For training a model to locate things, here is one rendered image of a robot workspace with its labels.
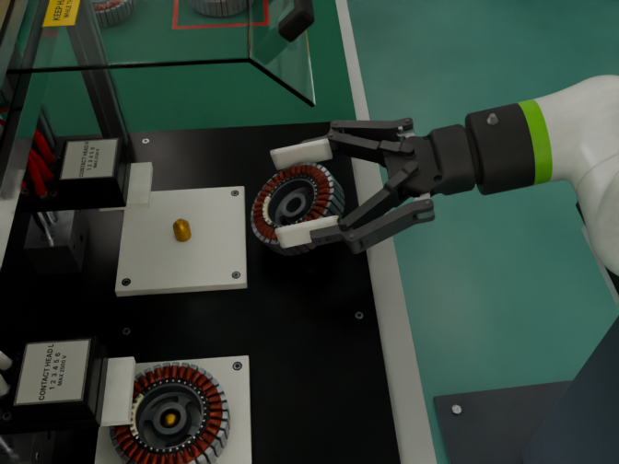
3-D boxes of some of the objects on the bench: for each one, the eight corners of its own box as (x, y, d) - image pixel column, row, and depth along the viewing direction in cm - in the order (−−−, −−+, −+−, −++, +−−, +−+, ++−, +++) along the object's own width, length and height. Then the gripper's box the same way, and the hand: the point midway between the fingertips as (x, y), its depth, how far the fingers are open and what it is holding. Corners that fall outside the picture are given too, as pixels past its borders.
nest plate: (244, 191, 87) (244, 185, 86) (247, 288, 78) (246, 283, 77) (128, 198, 86) (125, 191, 85) (116, 296, 77) (114, 291, 76)
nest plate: (249, 360, 72) (248, 354, 71) (252, 504, 63) (251, 500, 62) (108, 370, 71) (105, 365, 70) (91, 517, 62) (87, 514, 61)
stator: (234, 376, 70) (231, 359, 67) (227, 485, 63) (222, 472, 60) (126, 376, 70) (119, 359, 67) (107, 486, 63) (97, 473, 60)
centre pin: (192, 228, 82) (188, 214, 80) (191, 241, 81) (188, 226, 78) (175, 229, 82) (171, 215, 80) (174, 242, 80) (170, 228, 78)
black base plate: (344, 132, 97) (344, 120, 95) (426, 646, 58) (430, 643, 56) (14, 149, 95) (8, 138, 93) (-134, 699, 56) (-148, 697, 54)
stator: (341, 164, 81) (326, 145, 79) (352, 237, 75) (336, 219, 72) (263, 198, 85) (247, 182, 83) (267, 271, 78) (249, 255, 76)
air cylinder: (89, 223, 84) (77, 194, 79) (82, 272, 79) (68, 245, 75) (48, 226, 84) (34, 196, 79) (38, 275, 79) (22, 248, 75)
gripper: (496, 261, 70) (289, 300, 73) (450, 109, 84) (279, 147, 87) (496, 217, 64) (271, 262, 67) (446, 63, 78) (262, 105, 81)
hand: (291, 194), depth 77 cm, fingers closed on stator, 11 cm apart
